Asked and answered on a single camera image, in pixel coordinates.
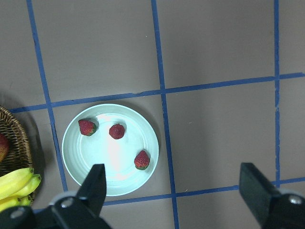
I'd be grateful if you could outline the yellow banana bunch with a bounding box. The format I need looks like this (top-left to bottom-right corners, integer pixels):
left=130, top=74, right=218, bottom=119
left=0, top=167, right=41, bottom=212

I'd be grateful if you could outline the red strawberry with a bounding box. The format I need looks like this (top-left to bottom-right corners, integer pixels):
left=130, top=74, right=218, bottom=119
left=134, top=150, right=150, bottom=170
left=78, top=120, right=97, bottom=136
left=109, top=124, right=125, bottom=140

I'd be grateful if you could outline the brown wicker basket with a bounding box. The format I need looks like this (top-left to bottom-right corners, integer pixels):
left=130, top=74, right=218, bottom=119
left=0, top=105, right=36, bottom=203

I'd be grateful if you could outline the light green round plate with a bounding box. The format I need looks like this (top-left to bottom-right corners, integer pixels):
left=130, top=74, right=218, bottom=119
left=61, top=104, right=159, bottom=196

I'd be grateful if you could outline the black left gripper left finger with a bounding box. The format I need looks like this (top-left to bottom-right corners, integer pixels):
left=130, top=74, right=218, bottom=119
left=52, top=164, right=106, bottom=229

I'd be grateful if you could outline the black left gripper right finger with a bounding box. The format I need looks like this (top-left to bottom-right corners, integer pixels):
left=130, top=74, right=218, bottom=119
left=239, top=162, right=305, bottom=229

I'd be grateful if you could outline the red apple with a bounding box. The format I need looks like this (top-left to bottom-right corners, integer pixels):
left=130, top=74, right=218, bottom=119
left=0, top=133, right=10, bottom=162

